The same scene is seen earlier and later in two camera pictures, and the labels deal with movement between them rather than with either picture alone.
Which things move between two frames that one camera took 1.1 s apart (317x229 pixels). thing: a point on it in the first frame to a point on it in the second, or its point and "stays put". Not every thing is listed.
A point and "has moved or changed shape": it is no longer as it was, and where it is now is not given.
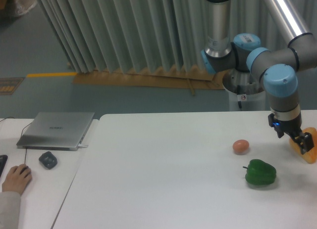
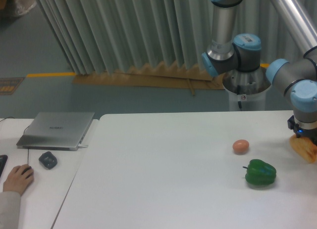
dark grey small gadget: [48, 159] stays put
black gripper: [293, 128] to [310, 133]
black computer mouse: [26, 167] has moved or changed shape
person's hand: [16, 181] stays put
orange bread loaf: [310, 156] stays put
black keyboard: [3, 159] stays put
